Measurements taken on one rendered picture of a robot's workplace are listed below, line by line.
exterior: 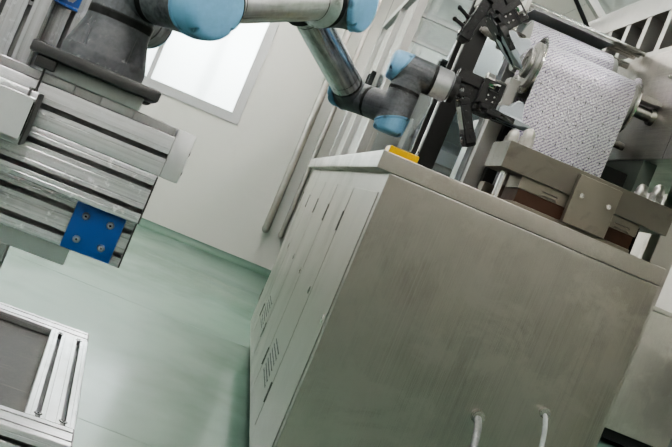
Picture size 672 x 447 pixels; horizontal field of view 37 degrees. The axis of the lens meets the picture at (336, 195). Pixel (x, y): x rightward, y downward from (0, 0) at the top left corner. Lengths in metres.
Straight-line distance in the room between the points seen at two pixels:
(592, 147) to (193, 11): 1.14
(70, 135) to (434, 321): 0.85
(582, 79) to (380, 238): 0.68
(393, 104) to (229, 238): 5.66
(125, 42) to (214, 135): 6.14
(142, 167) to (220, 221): 6.14
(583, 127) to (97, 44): 1.20
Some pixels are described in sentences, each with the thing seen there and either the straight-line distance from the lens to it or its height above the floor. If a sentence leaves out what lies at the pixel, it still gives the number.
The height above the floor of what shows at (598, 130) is 1.16.
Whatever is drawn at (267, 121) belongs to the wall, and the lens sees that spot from 7.87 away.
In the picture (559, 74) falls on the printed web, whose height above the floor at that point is 1.24.
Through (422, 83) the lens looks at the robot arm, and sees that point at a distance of 2.31.
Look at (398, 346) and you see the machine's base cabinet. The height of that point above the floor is 0.53.
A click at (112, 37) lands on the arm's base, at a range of 1.74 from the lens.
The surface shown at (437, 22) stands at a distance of 3.42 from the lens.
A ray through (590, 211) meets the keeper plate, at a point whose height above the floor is 0.95.
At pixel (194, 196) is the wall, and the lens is 7.87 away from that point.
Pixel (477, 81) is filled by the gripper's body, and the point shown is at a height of 1.15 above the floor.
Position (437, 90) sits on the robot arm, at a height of 1.09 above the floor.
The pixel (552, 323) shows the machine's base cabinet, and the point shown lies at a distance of 2.16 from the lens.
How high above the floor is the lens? 0.76
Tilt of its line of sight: level
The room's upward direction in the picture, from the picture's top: 23 degrees clockwise
